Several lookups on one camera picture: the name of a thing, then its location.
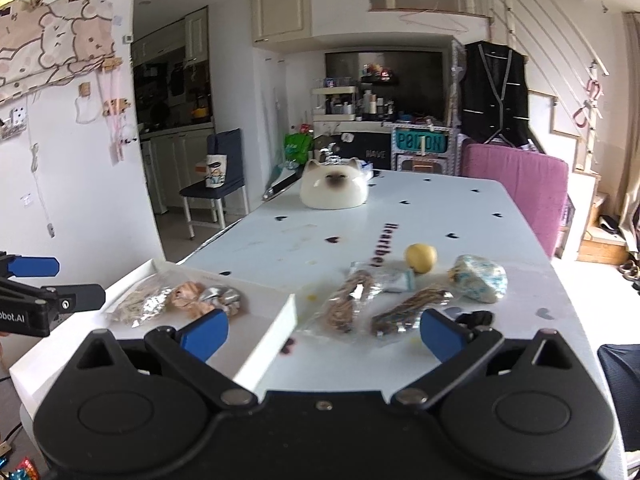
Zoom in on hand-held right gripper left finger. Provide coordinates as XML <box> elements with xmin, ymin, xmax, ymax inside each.
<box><xmin>75</xmin><ymin>308</ymin><xmax>256</xmax><ymax>408</ymax></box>

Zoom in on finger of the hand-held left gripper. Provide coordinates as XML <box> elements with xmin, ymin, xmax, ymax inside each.
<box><xmin>39</xmin><ymin>283</ymin><xmax>107</xmax><ymax>314</ymax></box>
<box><xmin>0</xmin><ymin>251</ymin><xmax>61</xmax><ymax>279</ymax></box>

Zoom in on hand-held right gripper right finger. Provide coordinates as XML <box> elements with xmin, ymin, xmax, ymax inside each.
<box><xmin>391</xmin><ymin>309</ymin><xmax>577</xmax><ymax>407</ymax></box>

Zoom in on yellow soft ball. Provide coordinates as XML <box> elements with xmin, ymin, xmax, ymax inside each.
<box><xmin>404</xmin><ymin>243</ymin><xmax>438</xmax><ymax>274</ymax></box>

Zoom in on silver scrunchie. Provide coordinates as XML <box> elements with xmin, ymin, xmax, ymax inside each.
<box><xmin>200</xmin><ymin>284</ymin><xmax>244</xmax><ymax>317</ymax></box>

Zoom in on orange scrunchie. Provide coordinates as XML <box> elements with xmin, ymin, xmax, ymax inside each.
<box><xmin>167</xmin><ymin>282</ymin><xmax>208</xmax><ymax>318</ymax></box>

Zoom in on white shallow tray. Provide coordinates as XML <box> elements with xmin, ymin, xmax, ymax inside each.
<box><xmin>102</xmin><ymin>258</ymin><xmax>299</xmax><ymax>397</ymax></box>

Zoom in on small light blue packet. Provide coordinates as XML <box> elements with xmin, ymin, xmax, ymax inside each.
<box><xmin>350</xmin><ymin>261</ymin><xmax>417</xmax><ymax>293</ymax></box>

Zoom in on blue white patterned scrunchie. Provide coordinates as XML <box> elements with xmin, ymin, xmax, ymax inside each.
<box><xmin>447</xmin><ymin>254</ymin><xmax>508</xmax><ymax>304</ymax></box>

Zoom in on printed tote bag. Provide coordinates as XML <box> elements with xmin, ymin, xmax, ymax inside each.
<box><xmin>195</xmin><ymin>156</ymin><xmax>230</xmax><ymax>190</ymax></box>

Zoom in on black rod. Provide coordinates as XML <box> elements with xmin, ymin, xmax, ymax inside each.
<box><xmin>262</xmin><ymin>170</ymin><xmax>302</xmax><ymax>201</ymax></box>

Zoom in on purple cushioned chair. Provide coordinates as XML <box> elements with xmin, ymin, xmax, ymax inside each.
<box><xmin>460</xmin><ymin>142</ymin><xmax>571</xmax><ymax>261</ymax></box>

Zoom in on white perforated shelf unit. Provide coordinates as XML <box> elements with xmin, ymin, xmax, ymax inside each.
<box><xmin>390</xmin><ymin>122</ymin><xmax>458</xmax><ymax>177</ymax></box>

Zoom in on black office chair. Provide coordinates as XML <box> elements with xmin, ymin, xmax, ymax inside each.
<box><xmin>597</xmin><ymin>344</ymin><xmax>640</xmax><ymax>461</ymax></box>

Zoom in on white cat-shaped bowl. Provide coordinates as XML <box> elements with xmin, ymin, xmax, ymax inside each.
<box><xmin>299</xmin><ymin>157</ymin><xmax>370</xmax><ymax>209</ymax></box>

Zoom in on dark blue chair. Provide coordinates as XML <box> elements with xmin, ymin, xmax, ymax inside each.
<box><xmin>179</xmin><ymin>128</ymin><xmax>251</xmax><ymax>240</ymax></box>

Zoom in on teal sign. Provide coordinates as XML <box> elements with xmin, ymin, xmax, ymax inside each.
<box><xmin>394</xmin><ymin>127</ymin><xmax>448</xmax><ymax>156</ymax></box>

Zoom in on black chalkboard cabinet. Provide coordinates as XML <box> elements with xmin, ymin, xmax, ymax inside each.
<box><xmin>315</xmin><ymin>130</ymin><xmax>393</xmax><ymax>171</ymax></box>

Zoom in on green bag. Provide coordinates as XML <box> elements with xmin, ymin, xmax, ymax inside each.
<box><xmin>284</xmin><ymin>132</ymin><xmax>315</xmax><ymax>165</ymax></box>

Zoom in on silver metal ornament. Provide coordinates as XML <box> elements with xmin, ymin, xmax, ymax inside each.
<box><xmin>317</xmin><ymin>142</ymin><xmax>343</xmax><ymax>166</ymax></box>

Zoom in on black vest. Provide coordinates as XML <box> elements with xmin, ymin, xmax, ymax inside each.
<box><xmin>459</xmin><ymin>41</ymin><xmax>531</xmax><ymax>146</ymax></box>

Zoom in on white shelf organizer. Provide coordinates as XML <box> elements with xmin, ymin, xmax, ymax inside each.
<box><xmin>311</xmin><ymin>85</ymin><xmax>361</xmax><ymax>122</ymax></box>

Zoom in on black cosmetics rack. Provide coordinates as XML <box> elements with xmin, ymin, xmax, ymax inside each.
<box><xmin>359</xmin><ymin>62</ymin><xmax>401</xmax><ymax>116</ymax></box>

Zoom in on metal stair railing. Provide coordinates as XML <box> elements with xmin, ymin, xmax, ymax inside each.
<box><xmin>370</xmin><ymin>0</ymin><xmax>611</xmax><ymax>77</ymax></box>

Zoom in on black hair tie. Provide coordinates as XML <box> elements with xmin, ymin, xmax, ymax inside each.
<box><xmin>452</xmin><ymin>310</ymin><xmax>495</xmax><ymax>333</ymax></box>

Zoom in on clear packet brown hair ties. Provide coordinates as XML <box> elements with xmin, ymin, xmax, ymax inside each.
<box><xmin>370</xmin><ymin>285</ymin><xmax>456</xmax><ymax>338</ymax></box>
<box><xmin>300</xmin><ymin>265</ymin><xmax>396</xmax><ymax>343</ymax></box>

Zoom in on clear packet beige hair tie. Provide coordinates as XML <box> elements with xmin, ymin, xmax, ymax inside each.
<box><xmin>106</xmin><ymin>276</ymin><xmax>173</xmax><ymax>328</ymax></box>

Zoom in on bear print wall cloth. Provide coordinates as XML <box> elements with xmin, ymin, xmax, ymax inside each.
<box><xmin>0</xmin><ymin>0</ymin><xmax>118</xmax><ymax>103</ymax></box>

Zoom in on pink hanging strap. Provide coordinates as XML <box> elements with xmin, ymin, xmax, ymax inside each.
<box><xmin>574</xmin><ymin>77</ymin><xmax>603</xmax><ymax>131</ymax></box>

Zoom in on cream wall cabinet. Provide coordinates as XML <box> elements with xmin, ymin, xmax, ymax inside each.
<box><xmin>250</xmin><ymin>0</ymin><xmax>313</xmax><ymax>43</ymax></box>

